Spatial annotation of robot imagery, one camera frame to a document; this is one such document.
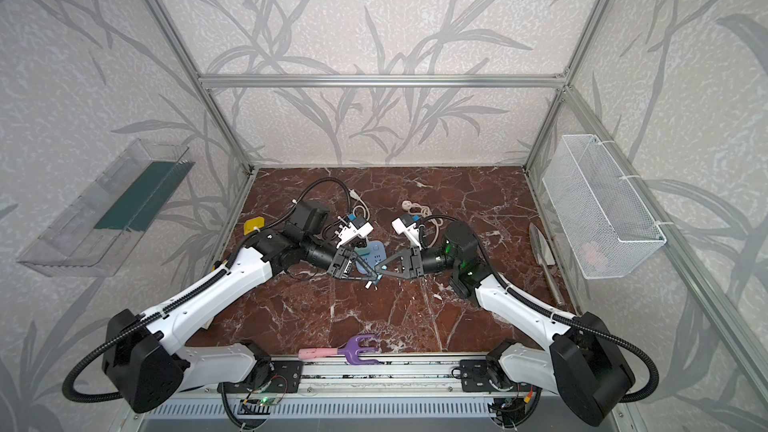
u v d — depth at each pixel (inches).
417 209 42.1
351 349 30.4
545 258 36.5
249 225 40.1
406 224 26.2
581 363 15.9
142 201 25.5
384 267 25.0
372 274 24.4
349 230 26.1
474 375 29.0
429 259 24.8
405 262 24.3
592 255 28.9
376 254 36.7
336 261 23.5
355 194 43.7
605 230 23.6
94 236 25.2
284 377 28.5
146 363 14.8
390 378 29.7
